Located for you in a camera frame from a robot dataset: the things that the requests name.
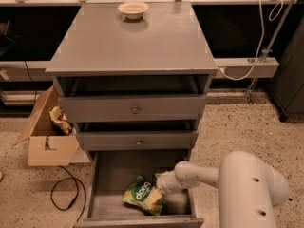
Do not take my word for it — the grey open bottom drawer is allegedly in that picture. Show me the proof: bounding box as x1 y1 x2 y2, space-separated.
75 149 203 228

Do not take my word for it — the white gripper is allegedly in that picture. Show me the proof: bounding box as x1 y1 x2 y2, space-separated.
155 171 190 194

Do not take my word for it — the white hanging cable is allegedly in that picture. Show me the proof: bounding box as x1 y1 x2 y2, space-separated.
218 0 284 82

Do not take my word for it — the round brass knob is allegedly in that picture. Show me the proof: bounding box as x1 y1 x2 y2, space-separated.
136 140 143 146
131 106 140 114

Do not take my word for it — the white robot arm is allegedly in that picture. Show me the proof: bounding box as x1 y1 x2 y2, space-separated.
156 151 290 228

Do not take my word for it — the metal support pole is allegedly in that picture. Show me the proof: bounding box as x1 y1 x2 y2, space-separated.
244 0 303 105

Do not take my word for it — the grey top drawer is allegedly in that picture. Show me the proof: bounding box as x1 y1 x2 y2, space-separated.
59 95 206 123

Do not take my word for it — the grey wooden drawer cabinet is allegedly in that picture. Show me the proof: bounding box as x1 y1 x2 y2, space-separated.
46 1 219 160

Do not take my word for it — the round brass middle knob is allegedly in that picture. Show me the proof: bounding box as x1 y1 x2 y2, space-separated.
136 140 143 146

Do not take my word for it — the white paper bowl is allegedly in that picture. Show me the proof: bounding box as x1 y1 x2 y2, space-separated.
118 2 149 20

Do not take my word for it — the round brass top knob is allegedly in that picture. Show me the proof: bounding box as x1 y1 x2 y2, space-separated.
131 106 140 114

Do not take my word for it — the green rice chip bag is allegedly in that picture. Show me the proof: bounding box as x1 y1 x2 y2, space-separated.
122 176 165 216

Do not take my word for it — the crumpled yellow snack bag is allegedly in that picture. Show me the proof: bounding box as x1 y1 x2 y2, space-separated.
49 106 72 136

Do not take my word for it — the open cardboard box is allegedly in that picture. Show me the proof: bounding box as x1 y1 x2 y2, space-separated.
16 86 79 166

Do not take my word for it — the dark grey side cabinet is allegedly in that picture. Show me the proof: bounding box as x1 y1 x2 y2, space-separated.
268 18 304 122

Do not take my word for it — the grey middle drawer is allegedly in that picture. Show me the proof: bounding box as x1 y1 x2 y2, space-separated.
76 131 198 151

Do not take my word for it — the black floor cable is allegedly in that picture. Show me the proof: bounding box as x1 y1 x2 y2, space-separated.
50 165 87 223

